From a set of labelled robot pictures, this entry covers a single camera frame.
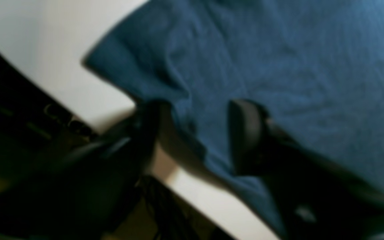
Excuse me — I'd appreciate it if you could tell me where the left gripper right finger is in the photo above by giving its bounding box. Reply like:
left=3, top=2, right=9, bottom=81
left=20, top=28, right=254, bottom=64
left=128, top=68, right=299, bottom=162
left=229, top=100, right=384, bottom=240

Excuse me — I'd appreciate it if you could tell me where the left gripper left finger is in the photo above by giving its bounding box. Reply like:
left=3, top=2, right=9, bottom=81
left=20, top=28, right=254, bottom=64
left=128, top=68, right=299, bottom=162
left=0, top=101, right=162, bottom=234

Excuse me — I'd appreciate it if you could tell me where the dark blue t-shirt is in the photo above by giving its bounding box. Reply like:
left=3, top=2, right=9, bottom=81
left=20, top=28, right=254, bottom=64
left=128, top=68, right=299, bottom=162
left=84, top=0, right=384, bottom=235

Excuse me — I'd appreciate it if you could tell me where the black power strip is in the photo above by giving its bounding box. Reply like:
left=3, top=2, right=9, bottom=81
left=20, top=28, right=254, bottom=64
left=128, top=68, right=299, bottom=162
left=44, top=103, right=95, bottom=139

